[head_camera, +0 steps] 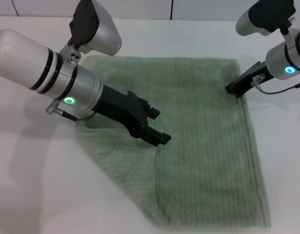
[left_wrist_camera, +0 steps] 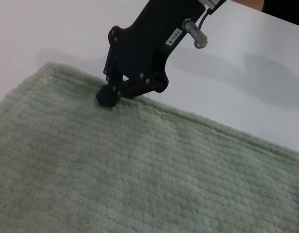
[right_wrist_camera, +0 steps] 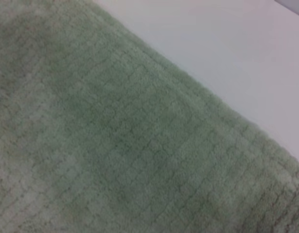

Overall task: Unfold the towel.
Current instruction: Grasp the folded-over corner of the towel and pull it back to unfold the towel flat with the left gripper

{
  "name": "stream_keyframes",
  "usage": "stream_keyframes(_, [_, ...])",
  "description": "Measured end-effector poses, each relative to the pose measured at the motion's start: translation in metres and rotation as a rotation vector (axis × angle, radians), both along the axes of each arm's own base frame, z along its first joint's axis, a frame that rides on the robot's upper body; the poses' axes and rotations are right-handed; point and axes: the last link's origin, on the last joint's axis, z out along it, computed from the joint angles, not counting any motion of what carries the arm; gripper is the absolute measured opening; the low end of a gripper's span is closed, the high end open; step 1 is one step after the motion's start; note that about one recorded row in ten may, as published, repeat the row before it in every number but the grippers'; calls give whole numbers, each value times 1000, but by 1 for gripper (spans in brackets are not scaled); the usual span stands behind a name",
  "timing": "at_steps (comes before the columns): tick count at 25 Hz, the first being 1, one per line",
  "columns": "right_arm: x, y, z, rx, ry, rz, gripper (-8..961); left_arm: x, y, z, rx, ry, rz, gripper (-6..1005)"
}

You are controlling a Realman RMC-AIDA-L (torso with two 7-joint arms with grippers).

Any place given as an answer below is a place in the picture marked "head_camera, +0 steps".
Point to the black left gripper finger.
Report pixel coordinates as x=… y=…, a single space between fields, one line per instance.
x=155 y=137
x=151 y=111

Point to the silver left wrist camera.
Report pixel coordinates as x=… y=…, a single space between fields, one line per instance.
x=101 y=29

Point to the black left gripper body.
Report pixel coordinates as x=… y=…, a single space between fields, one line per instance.
x=120 y=109

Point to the green ribbed towel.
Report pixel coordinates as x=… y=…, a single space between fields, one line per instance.
x=201 y=146

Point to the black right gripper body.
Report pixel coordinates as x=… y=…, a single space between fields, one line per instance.
x=255 y=75

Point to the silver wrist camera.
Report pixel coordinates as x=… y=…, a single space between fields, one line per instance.
x=264 y=14
x=101 y=29

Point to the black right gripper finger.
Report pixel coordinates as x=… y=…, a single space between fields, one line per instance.
x=235 y=84
x=238 y=91

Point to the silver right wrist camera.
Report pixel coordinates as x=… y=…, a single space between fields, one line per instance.
x=264 y=14

